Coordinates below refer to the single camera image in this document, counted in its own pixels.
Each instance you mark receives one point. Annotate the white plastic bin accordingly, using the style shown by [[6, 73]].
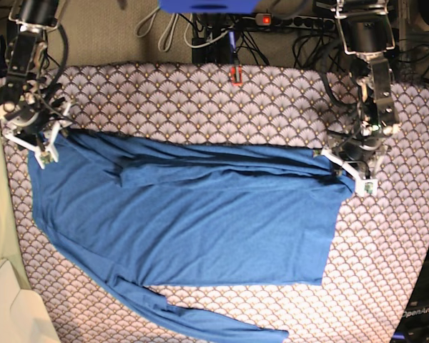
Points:
[[23, 315]]

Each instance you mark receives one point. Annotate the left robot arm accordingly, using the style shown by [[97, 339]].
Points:
[[366, 34]]

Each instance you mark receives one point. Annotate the blue box overhead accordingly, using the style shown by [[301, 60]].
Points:
[[209, 6]]

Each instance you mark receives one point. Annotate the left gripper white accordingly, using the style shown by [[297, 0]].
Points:
[[361, 163]]

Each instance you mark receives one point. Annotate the fan-patterned table cloth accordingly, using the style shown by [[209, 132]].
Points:
[[380, 242]]

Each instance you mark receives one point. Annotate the blue T-shirt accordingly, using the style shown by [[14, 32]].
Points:
[[133, 213]]

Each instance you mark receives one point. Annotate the red black table clamp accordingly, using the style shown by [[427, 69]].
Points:
[[236, 75]]

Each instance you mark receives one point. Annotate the white power strip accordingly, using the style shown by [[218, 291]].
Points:
[[297, 22]]

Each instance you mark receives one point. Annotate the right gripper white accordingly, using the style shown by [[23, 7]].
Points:
[[44, 149]]

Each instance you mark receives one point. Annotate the black OpenArm case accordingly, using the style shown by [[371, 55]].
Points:
[[414, 325]]

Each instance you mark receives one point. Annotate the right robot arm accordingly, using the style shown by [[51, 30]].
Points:
[[29, 105]]

